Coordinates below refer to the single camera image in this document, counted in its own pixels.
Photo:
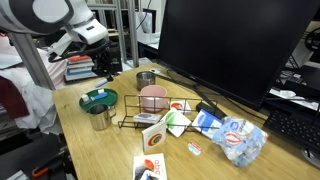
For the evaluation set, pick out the pink mug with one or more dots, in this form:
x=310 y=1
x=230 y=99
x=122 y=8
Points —
x=153 y=98

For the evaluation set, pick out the small red blue packet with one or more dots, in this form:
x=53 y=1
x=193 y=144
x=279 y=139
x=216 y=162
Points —
x=194 y=148

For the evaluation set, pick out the white cloth pile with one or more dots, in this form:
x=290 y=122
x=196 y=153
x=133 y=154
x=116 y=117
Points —
x=38 y=100

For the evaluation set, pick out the green round plate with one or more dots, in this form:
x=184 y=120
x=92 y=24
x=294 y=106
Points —
x=110 y=100

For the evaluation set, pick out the white marshmallow near rim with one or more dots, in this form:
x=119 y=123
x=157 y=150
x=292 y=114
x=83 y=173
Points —
x=85 y=98

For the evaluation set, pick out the stack of books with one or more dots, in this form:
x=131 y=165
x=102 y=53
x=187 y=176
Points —
x=78 y=68

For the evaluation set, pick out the blue handled fork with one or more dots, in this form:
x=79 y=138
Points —
x=99 y=96

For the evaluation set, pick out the black power brick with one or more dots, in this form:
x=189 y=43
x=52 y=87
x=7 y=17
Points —
x=212 y=110

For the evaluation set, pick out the steel round cup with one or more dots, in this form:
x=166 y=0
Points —
x=144 y=78

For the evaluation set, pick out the rainbow board book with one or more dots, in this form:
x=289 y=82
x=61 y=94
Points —
x=153 y=135

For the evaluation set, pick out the abc picture book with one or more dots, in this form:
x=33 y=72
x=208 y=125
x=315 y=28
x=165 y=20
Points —
x=149 y=167

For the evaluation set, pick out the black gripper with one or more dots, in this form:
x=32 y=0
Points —
x=108 y=62

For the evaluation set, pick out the blue white booklet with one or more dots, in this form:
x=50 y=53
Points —
x=206 y=123

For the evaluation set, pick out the red circle card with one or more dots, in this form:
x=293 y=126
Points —
x=182 y=106

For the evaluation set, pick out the green circle card book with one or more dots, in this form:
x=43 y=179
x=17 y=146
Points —
x=176 y=122

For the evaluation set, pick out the white marshmallow on plate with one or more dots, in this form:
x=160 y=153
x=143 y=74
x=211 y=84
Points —
x=100 y=91

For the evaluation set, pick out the silver handled jar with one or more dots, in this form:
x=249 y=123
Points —
x=101 y=115

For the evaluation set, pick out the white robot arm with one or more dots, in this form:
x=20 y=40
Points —
x=84 y=34

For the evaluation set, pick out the black wire rack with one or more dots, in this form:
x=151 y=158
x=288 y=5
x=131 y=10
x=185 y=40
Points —
x=132 y=104

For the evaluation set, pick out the large black monitor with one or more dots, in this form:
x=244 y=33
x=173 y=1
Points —
x=235 y=47

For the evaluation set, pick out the black keyboard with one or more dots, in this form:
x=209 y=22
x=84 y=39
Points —
x=295 y=128

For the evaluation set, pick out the blue white plastic bag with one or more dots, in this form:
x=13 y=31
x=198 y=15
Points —
x=240 y=140

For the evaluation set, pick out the small blue white box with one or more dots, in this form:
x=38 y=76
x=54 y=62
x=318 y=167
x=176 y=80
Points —
x=147 y=118

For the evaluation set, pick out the white table grommet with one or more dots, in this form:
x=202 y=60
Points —
x=156 y=71

